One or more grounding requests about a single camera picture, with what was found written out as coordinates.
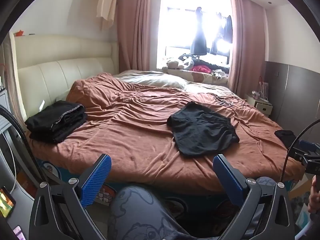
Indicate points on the pink curtain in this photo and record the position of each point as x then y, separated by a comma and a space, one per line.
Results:
135, 30
245, 42

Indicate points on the red cloth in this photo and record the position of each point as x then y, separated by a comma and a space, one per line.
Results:
200, 68

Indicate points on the blue cartoon bedsheet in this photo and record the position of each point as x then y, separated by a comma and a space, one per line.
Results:
53, 171

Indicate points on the person's right hand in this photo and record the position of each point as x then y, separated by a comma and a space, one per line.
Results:
315, 197

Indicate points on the brown blanket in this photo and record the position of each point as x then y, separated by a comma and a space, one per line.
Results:
137, 135

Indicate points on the grey wardrobe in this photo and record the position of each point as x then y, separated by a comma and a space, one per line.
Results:
292, 92

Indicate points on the black and white plush toy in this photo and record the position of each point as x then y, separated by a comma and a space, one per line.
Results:
186, 61

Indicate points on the printed windowsill cushion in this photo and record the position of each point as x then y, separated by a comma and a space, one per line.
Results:
197, 76

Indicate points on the stack of folded black clothes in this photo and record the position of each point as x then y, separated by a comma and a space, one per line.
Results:
50, 120

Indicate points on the hanging dark clothes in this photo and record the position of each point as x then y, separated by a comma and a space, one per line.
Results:
226, 30

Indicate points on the white nightstand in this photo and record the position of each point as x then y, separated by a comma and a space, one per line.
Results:
261, 107

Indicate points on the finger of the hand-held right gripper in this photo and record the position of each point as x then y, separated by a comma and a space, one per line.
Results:
308, 152

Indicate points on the cream hanging cloth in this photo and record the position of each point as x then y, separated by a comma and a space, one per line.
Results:
107, 2

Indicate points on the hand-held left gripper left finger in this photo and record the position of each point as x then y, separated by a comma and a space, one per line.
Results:
96, 180

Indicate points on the small dark cloth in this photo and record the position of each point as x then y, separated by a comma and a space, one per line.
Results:
285, 136

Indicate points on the person's printed pyjama leg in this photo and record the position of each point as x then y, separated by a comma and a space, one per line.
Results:
140, 210

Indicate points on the hanging black dress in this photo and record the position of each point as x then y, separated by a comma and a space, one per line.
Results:
198, 37

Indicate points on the beige plush toy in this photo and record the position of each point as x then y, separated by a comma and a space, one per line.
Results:
171, 65

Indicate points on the cream padded headboard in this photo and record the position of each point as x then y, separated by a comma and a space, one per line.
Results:
62, 67

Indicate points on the orange toy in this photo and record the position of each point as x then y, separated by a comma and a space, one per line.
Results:
20, 33

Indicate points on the white paper card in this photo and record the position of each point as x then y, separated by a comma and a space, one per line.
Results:
41, 105

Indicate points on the window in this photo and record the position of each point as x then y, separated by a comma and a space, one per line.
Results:
175, 25

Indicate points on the phone with lit screen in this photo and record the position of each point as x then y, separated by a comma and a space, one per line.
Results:
6, 202

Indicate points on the black cloth on windowsill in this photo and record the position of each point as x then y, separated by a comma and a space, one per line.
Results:
215, 66

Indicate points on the white pillow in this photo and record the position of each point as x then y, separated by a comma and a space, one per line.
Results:
155, 80

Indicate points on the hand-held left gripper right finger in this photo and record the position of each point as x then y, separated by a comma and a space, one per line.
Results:
230, 180

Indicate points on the patterned floor mat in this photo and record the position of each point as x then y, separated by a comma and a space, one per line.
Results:
301, 205

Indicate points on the black pants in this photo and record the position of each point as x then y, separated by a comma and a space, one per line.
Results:
200, 130

